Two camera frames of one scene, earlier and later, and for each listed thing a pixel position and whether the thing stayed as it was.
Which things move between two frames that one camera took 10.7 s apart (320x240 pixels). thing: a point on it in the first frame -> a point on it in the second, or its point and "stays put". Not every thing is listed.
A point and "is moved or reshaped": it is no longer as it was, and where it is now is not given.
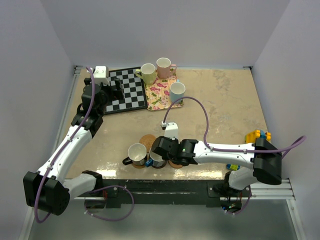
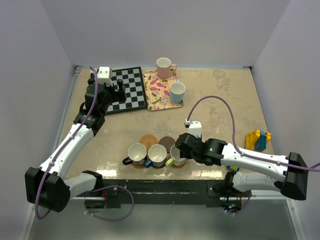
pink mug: x=164 y=67 stays put
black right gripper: x=170 y=139 -> x=183 y=155
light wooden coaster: x=138 y=166 stays put
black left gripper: x=118 y=94 stays put
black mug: x=137 y=152 stays put
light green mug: x=147 y=73 is moved or reshaped
